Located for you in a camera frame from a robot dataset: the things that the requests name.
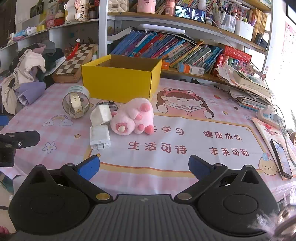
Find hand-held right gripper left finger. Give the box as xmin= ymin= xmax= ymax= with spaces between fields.
xmin=22 ymin=155 xmax=114 ymax=202

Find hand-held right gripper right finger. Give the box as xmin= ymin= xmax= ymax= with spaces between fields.
xmin=174 ymin=155 xmax=266 ymax=202

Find white charger block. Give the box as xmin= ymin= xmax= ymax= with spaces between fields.
xmin=90 ymin=105 xmax=113 ymax=126

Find white wristwatch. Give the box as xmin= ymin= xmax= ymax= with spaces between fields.
xmin=62 ymin=92 xmax=90 ymax=119

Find pink plush pig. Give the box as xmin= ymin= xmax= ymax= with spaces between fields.
xmin=110 ymin=97 xmax=154 ymax=135

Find white green-printed tape roll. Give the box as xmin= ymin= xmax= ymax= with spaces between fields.
xmin=68 ymin=85 xmax=90 ymax=100

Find yellow cardboard box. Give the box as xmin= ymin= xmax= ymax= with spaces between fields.
xmin=81 ymin=55 xmax=162 ymax=104

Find desktop with pink printed mat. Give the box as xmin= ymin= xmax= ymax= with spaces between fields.
xmin=0 ymin=77 xmax=296 ymax=209

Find flat white charger with prongs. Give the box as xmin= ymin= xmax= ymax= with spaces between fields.
xmin=90 ymin=125 xmax=111 ymax=151

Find pile of clothes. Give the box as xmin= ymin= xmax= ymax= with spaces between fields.
xmin=0 ymin=40 xmax=67 ymax=115

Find small black alarm clock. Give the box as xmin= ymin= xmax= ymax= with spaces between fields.
xmin=96 ymin=100 xmax=119 ymax=112

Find pink white booklet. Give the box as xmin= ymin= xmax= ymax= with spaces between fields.
xmin=252 ymin=117 xmax=296 ymax=179

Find black phone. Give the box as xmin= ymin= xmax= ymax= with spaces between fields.
xmin=270 ymin=139 xmax=293 ymax=180

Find wooden chessboard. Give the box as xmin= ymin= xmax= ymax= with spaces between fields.
xmin=52 ymin=43 xmax=97 ymax=83

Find white power strip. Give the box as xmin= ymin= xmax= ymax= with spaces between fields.
xmin=257 ymin=105 xmax=287 ymax=135

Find fluffy lilac sleeve cuff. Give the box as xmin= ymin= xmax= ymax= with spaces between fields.
xmin=247 ymin=204 xmax=296 ymax=241

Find stack of papers and booklets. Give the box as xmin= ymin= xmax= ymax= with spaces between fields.
xmin=212 ymin=64 xmax=275 ymax=112

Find tissue packs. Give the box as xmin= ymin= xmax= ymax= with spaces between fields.
xmin=23 ymin=26 xmax=38 ymax=36

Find orange white medicine box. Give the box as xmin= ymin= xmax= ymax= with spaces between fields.
xmin=177 ymin=62 xmax=205 ymax=76

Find red tassel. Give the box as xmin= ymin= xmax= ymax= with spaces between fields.
xmin=65 ymin=42 xmax=80 ymax=59

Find red printed box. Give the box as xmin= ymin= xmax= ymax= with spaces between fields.
xmin=221 ymin=45 xmax=252 ymax=65

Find row of colourful books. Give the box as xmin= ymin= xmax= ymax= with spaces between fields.
xmin=111 ymin=30 xmax=223 ymax=71

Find white wooden bookshelf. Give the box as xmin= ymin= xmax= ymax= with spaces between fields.
xmin=98 ymin=0 xmax=274 ymax=82

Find white pink bunny figurine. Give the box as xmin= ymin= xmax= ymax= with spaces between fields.
xmin=64 ymin=0 xmax=92 ymax=23

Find flat white notebook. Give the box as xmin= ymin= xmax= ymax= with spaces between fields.
xmin=137 ymin=25 xmax=186 ymax=36

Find white pen holder box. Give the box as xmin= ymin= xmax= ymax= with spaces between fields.
xmin=234 ymin=20 xmax=254 ymax=40

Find phone playing video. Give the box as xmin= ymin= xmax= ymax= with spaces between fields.
xmin=174 ymin=5 xmax=206 ymax=23

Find white quilted purse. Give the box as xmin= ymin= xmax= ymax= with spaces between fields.
xmin=107 ymin=0 xmax=129 ymax=10

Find leaning slim paperbacks group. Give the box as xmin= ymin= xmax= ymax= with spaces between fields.
xmin=155 ymin=0 xmax=271 ymax=42

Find pink printed cup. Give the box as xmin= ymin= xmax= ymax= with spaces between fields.
xmin=137 ymin=0 xmax=156 ymax=14

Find white wall shelf unit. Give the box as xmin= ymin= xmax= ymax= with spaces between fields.
xmin=0 ymin=19 xmax=100 ymax=69

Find white charging cable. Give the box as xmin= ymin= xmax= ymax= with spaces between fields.
xmin=206 ymin=16 xmax=246 ymax=51

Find wall poster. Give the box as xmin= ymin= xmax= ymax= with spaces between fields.
xmin=280 ymin=21 xmax=296 ymax=77

